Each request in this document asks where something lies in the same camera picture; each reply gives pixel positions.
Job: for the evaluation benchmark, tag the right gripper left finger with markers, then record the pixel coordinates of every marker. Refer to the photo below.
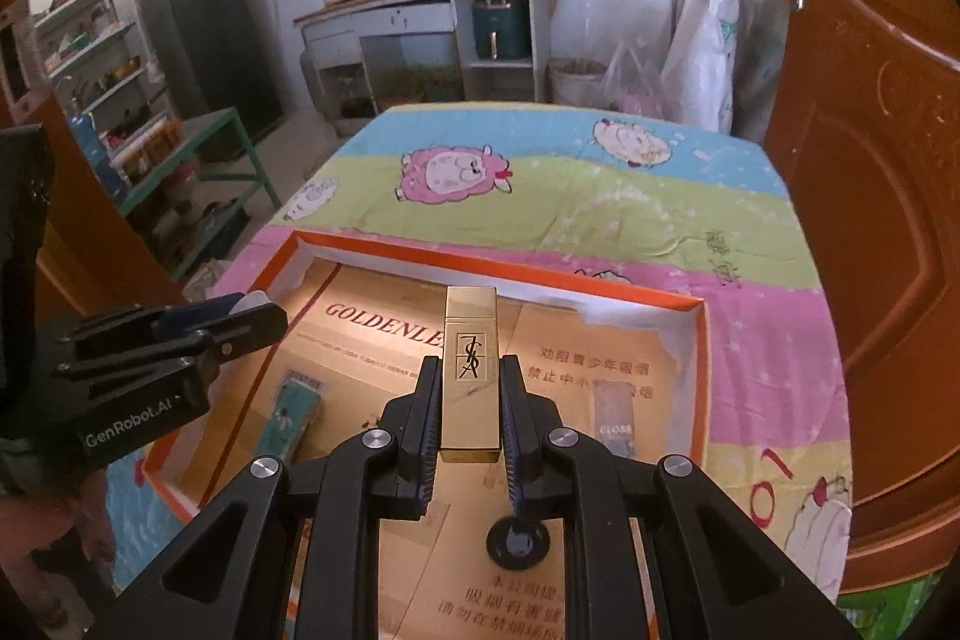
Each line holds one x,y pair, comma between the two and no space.
292,551

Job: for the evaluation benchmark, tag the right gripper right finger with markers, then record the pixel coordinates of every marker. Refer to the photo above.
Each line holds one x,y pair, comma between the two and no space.
651,549

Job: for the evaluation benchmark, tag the teal patterned long box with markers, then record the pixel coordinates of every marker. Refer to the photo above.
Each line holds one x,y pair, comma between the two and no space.
296,404

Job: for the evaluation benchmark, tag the black round cap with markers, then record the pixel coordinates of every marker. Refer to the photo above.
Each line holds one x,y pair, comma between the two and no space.
517,544

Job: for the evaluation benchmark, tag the gold YSL box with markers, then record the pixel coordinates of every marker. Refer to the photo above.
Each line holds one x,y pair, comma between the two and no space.
470,410

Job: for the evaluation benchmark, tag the white bottle cap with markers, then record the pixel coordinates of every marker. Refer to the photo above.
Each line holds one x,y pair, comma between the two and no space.
250,300

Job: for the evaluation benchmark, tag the person's left hand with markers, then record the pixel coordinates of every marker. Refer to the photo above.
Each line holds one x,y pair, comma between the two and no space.
33,523

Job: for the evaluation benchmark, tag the green metal shelf rack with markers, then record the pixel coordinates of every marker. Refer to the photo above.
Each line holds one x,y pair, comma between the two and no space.
182,184

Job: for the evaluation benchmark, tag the shallow orange-rimmed box tray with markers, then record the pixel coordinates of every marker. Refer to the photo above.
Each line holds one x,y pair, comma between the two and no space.
626,365

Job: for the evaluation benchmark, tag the colourful cartoon tablecloth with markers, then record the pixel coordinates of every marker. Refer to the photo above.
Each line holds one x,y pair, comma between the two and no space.
628,200

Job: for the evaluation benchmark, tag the dark green refrigerator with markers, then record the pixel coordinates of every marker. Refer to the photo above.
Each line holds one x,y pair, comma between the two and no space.
212,59

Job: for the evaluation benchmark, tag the brown wooden door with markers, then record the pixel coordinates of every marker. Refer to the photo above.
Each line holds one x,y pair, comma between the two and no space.
865,134

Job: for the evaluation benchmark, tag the white woven sack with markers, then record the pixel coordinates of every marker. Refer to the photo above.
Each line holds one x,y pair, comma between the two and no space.
698,72

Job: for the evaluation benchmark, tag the white kitchen cabinet counter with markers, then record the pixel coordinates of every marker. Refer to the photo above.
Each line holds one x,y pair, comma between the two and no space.
363,57

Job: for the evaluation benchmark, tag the green air fryer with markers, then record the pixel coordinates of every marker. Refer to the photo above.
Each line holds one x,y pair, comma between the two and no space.
501,29

